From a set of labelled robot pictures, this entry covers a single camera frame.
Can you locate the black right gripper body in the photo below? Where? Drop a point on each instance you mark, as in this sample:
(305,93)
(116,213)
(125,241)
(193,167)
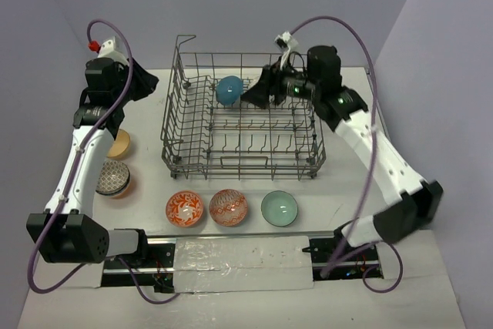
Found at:
(299,84)

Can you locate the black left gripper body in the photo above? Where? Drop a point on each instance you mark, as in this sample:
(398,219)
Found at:
(134,75)

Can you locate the white bowl orange rim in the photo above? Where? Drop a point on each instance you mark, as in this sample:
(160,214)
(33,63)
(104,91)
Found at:
(254,81)

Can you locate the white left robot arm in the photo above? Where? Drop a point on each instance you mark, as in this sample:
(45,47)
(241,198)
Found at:
(65,231)

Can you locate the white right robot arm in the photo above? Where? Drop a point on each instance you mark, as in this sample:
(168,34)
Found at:
(411,200)

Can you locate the tan bowl on table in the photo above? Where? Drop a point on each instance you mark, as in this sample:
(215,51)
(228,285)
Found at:
(120,146)

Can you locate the pale green bowl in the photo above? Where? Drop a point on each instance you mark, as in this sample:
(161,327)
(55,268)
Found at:
(279,208)

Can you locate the orange geometric pattern bowl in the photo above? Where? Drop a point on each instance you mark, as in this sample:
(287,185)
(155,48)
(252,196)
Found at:
(228,208)

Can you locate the orange floral pattern bowl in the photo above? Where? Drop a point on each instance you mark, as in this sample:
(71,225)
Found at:
(184,209)

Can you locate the white taped sheet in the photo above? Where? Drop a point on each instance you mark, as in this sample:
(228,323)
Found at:
(221,265)

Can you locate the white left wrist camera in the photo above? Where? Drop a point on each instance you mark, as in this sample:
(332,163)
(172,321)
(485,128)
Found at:
(112,48)

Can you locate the grey wire dish rack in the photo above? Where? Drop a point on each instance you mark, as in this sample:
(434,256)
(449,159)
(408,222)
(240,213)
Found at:
(203,138)

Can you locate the black mounting rail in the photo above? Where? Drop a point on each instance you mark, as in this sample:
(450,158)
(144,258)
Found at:
(157,271)

